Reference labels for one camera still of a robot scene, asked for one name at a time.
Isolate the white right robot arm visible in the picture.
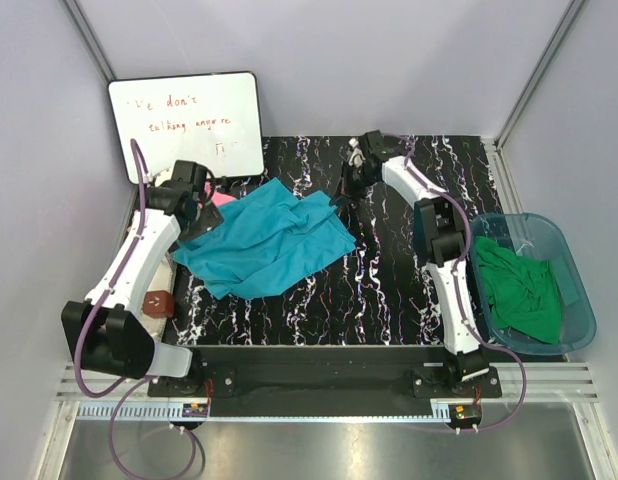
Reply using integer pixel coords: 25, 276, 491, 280
331, 130, 489, 397

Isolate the teal t shirt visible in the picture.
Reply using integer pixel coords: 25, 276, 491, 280
173, 179, 355, 300

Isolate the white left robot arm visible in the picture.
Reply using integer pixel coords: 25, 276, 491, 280
61, 160, 223, 396

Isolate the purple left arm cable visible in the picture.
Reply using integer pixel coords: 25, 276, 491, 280
72, 138, 208, 479

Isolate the brown cube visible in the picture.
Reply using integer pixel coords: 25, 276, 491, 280
142, 290, 175, 319

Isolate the green t shirt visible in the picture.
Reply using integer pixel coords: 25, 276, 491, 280
474, 236, 562, 345

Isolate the black white manual booklet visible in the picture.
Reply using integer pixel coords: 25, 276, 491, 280
139, 257, 176, 341

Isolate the aluminium frame rail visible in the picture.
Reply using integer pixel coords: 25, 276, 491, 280
56, 362, 601, 404

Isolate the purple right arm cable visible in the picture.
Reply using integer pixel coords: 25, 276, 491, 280
383, 132, 530, 436

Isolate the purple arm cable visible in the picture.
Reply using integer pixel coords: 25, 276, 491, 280
72, 138, 208, 479
383, 132, 530, 436

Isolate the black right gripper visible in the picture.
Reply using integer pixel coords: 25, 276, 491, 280
330, 162, 378, 208

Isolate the white dry erase board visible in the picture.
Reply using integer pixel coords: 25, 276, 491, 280
108, 71, 264, 184

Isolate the teal plastic basin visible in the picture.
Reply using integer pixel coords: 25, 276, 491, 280
470, 213, 596, 356

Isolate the pink folded t shirt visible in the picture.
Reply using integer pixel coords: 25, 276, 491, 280
205, 182, 236, 207

